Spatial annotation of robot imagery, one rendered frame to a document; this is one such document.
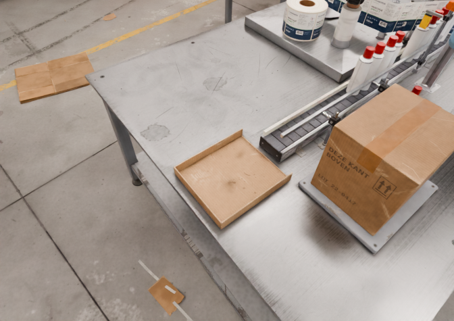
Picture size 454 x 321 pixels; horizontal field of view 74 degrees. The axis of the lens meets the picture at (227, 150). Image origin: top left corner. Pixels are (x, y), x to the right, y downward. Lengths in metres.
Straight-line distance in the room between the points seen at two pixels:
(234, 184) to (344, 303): 0.46
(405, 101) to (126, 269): 1.52
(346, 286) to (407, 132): 0.44
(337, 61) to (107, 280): 1.60
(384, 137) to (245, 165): 0.45
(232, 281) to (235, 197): 0.62
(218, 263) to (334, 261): 0.72
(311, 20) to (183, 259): 1.40
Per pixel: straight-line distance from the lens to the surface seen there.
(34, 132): 2.69
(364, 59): 1.29
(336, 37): 1.66
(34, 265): 2.04
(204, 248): 1.58
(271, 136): 1.11
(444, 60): 1.62
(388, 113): 0.95
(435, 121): 1.00
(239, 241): 0.93
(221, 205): 0.97
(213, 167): 1.06
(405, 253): 1.06
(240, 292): 1.51
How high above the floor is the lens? 1.68
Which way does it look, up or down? 50 degrees down
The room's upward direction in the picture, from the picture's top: 2 degrees clockwise
